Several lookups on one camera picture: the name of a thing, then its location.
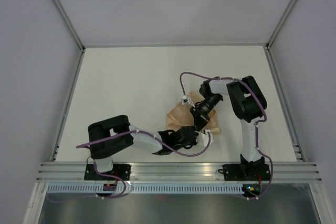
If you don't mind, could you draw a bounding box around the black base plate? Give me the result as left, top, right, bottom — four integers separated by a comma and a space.
84, 164, 131, 181
217, 164, 271, 182

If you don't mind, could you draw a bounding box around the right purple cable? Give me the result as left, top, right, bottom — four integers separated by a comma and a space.
179, 71, 274, 200

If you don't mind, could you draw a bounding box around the left aluminium frame post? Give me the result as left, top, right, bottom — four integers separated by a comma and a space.
51, 0, 85, 52

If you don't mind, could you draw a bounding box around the right side aluminium rail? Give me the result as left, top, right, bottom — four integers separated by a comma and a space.
263, 44, 306, 162

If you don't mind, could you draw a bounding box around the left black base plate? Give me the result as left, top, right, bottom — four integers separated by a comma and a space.
84, 164, 131, 181

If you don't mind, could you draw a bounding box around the aluminium rail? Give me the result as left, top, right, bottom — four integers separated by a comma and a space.
36, 162, 322, 184
263, 44, 306, 162
49, 48, 86, 162

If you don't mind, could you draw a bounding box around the front aluminium rail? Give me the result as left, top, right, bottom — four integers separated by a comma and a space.
36, 162, 322, 184

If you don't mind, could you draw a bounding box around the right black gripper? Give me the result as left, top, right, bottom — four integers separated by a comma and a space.
190, 93, 222, 129

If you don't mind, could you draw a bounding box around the peach cloth napkin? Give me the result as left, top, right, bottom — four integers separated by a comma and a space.
166, 91, 220, 135

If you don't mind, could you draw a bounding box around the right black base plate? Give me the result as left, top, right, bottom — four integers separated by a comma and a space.
217, 164, 271, 182

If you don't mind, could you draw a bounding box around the left side aluminium rail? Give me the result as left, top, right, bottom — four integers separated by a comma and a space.
49, 48, 86, 162

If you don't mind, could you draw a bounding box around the white slotted cable duct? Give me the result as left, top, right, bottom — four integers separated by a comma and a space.
47, 183, 244, 194

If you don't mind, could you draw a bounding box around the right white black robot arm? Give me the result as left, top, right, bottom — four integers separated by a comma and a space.
190, 76, 267, 179

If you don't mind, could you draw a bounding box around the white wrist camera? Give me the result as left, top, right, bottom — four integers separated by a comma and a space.
181, 95, 192, 105
196, 130, 214, 147

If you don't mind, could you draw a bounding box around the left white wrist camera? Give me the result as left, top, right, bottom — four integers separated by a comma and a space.
196, 130, 214, 147

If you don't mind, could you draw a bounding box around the aluminium frame post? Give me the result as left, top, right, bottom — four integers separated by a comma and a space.
264, 0, 299, 50
51, 0, 85, 52

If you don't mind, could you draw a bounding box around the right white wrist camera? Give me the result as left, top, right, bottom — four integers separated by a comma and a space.
181, 95, 192, 105

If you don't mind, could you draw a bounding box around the right aluminium frame post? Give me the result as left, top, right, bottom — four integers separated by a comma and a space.
264, 0, 299, 50

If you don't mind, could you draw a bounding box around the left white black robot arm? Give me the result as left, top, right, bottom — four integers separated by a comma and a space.
87, 115, 198, 180

